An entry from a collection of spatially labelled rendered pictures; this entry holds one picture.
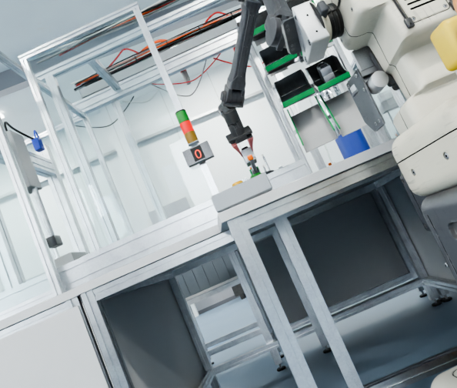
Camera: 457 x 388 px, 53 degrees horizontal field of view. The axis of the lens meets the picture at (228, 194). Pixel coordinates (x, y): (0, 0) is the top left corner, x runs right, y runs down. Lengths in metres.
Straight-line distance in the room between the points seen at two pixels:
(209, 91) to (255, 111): 1.16
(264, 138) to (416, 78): 9.65
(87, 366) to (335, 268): 2.06
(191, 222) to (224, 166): 8.89
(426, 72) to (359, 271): 2.35
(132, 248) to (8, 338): 0.53
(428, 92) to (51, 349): 1.43
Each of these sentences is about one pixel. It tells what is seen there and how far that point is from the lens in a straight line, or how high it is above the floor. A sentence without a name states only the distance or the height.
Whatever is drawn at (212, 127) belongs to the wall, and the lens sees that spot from 10.79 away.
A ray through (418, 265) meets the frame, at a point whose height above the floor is 0.26.
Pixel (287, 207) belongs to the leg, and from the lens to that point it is 1.31.
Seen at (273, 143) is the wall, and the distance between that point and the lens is 10.76.
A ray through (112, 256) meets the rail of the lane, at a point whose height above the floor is 0.91.
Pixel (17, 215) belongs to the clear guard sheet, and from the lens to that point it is 1.88.
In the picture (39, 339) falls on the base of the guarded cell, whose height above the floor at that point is 0.75.
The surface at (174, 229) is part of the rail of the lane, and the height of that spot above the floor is 0.92.
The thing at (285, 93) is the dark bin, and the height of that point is 1.31.
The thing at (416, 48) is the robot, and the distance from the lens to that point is 1.21.
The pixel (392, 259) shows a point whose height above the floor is 0.30.
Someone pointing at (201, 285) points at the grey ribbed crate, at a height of 0.65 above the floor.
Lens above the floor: 0.72
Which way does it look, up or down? 8 degrees up
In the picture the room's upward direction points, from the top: 24 degrees counter-clockwise
